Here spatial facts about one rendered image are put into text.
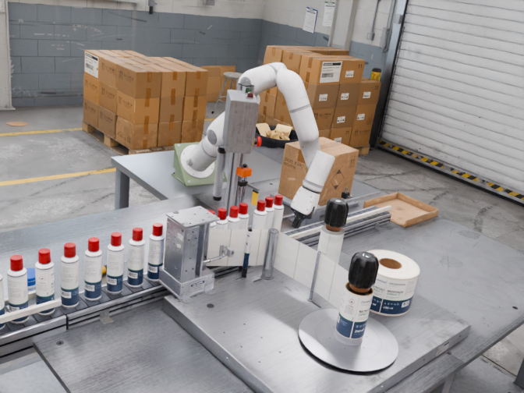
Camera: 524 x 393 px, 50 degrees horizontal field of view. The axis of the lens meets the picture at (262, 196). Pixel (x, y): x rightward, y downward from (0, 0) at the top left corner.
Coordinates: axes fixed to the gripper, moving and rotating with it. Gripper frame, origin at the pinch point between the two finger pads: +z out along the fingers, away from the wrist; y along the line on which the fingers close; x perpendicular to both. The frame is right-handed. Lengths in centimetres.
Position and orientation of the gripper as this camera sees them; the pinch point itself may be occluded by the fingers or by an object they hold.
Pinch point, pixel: (296, 223)
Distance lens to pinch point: 234.1
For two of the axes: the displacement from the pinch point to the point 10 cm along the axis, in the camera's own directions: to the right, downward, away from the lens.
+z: -3.8, 9.2, 1.3
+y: 6.7, 3.7, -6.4
